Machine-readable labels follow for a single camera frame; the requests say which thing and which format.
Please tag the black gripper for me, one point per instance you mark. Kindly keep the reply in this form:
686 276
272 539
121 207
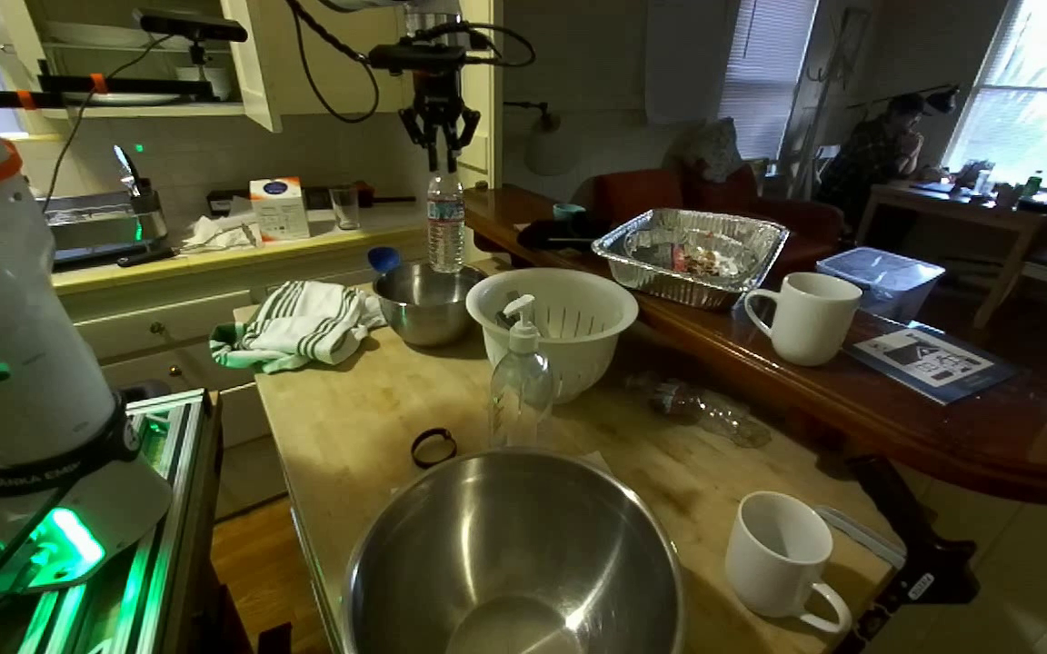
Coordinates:
441 87

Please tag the clear plastic water bottle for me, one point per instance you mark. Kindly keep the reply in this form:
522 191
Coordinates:
445 223

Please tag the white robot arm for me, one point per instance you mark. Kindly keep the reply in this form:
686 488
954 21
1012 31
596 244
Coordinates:
16 301

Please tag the clear soap pump bottle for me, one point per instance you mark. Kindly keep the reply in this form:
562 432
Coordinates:
524 381

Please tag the clear drinking glass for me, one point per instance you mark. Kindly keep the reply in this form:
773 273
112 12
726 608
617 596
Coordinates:
344 207

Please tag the blue cap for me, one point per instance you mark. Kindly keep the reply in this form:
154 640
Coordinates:
383 259

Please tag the small steel bowl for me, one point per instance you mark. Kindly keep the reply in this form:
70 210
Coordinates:
422 301

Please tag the white tissue box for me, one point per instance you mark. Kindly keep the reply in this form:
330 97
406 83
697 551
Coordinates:
279 207

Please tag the white cabinet door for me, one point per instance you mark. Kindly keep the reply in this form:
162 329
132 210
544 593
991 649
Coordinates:
255 59

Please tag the white plastic colander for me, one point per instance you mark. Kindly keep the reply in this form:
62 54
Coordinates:
573 322

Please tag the red sofa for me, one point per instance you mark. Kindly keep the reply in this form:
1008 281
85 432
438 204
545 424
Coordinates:
669 191

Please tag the striped white green towel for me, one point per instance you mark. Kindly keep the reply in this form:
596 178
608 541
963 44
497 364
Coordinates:
299 324

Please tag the aluminium foil tray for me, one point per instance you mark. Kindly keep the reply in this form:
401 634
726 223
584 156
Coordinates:
691 256

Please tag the white counter cabinet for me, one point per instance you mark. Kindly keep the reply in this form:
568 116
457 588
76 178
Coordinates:
162 310

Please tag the grey counter appliance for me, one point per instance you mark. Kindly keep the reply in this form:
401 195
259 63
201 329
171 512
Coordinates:
101 223

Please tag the white ceramic mug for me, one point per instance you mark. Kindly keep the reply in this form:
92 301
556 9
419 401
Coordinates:
778 556
810 322

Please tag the large steel mixing bowl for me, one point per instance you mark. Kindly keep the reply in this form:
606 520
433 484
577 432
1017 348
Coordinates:
509 556

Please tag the dark wooden table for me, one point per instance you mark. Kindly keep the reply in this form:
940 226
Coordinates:
791 392

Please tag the person in dark clothes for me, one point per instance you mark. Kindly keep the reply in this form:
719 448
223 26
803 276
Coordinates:
875 149

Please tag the clear plastic container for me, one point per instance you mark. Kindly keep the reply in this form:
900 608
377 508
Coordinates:
882 276

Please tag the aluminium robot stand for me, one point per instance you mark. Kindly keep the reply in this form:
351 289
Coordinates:
148 531

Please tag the wooden desk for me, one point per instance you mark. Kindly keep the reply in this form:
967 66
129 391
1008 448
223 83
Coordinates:
973 216

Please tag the printed booklet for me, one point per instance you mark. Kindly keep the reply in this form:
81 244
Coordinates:
928 362

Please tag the bright window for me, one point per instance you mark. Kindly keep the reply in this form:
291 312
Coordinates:
1039 93

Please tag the black table clamp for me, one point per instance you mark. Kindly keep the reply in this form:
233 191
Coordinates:
910 520

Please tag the wall lamp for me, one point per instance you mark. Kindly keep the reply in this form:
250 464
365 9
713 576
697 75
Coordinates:
544 147

